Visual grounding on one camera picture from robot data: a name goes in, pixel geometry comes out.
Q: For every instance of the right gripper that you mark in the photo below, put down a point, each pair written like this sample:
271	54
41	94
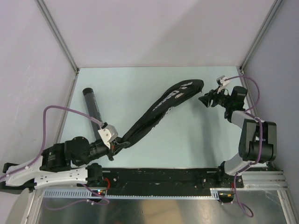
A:
206	99

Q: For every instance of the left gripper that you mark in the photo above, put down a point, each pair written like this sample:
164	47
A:
116	147

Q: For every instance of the black racket bag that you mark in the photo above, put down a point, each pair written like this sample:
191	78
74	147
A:
174	96

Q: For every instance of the black shuttlecock tube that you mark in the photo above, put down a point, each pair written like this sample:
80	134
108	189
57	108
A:
93	110

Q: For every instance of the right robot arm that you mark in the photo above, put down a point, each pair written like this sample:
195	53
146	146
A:
258	140

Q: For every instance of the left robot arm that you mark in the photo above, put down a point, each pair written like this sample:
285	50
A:
71	162

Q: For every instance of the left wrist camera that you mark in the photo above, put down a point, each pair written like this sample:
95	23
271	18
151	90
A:
108	134

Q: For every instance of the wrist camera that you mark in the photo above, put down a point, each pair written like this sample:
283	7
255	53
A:
222	82
108	134

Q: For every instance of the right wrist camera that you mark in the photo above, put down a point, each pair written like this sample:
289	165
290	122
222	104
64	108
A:
222	82

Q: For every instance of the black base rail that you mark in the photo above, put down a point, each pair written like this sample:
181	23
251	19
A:
166	181

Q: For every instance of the white slotted cable duct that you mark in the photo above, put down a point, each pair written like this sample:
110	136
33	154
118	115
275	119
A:
206	194

